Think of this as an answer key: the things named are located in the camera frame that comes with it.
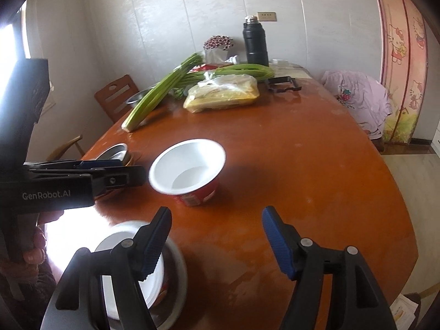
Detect white wall socket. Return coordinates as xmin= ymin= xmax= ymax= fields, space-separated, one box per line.
xmin=257 ymin=11 xmax=277 ymax=22

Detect pink hello kitty wardrobe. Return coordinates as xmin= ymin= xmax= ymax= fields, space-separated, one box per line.
xmin=377 ymin=0 xmax=428 ymax=145

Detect person's left hand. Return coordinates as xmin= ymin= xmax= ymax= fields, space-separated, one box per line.
xmin=1 ymin=210 xmax=64 ymax=284

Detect steel plate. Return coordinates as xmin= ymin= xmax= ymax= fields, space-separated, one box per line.
xmin=96 ymin=143 xmax=130 ymax=164

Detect large red white paper bowl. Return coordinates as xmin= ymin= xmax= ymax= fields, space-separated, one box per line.
xmin=148 ymin=139 xmax=226 ymax=206

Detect large steel basin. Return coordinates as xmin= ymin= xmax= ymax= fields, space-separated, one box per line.
xmin=126 ymin=87 xmax=152 ymax=109

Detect yellow noodles plastic bag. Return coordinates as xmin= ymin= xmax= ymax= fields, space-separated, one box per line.
xmin=183 ymin=75 xmax=260 ymax=113

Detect yellow plate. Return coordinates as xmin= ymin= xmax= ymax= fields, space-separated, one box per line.
xmin=95 ymin=151 xmax=133 ymax=200

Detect pink clothes on chair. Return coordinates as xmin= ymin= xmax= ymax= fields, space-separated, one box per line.
xmin=321 ymin=71 xmax=392 ymax=140

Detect curved wooden armchair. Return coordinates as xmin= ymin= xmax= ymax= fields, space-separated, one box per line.
xmin=46 ymin=135 xmax=85 ymax=162

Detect thick celery bunch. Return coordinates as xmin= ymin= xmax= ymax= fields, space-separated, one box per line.
xmin=122 ymin=53 xmax=203 ymax=133

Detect black thermos bottle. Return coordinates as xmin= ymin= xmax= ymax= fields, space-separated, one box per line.
xmin=242 ymin=16 xmax=269 ymax=66

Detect papers on floor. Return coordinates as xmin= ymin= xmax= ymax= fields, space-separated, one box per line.
xmin=390 ymin=294 xmax=418 ymax=330

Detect deep steel bowl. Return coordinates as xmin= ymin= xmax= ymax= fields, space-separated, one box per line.
xmin=95 ymin=221 xmax=188 ymax=329

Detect white storage shelf cabinet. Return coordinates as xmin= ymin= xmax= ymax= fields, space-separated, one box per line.
xmin=431 ymin=129 xmax=440 ymax=157

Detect red white chopstick bundle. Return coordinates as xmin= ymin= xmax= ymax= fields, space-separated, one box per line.
xmin=203 ymin=35 xmax=233 ymax=51

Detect brown wooden slat chair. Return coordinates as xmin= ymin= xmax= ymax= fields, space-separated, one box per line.
xmin=94 ymin=75 xmax=139 ymax=123

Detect small red white paper bowl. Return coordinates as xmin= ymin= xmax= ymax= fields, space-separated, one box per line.
xmin=94 ymin=229 xmax=169 ymax=321

